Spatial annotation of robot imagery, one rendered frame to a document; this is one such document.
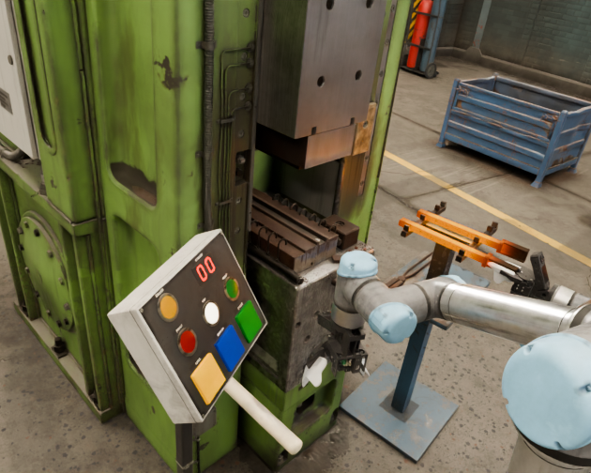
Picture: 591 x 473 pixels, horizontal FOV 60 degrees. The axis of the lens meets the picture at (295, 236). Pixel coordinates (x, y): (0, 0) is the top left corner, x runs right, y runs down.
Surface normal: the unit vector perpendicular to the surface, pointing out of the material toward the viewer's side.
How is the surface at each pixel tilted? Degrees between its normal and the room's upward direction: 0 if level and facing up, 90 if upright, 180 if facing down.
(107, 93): 90
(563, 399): 82
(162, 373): 90
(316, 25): 90
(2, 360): 0
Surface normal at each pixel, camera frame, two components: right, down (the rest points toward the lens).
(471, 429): 0.09, -0.85
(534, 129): -0.76, 0.25
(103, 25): 0.61, 0.45
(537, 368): -0.88, 0.05
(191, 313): 0.86, -0.21
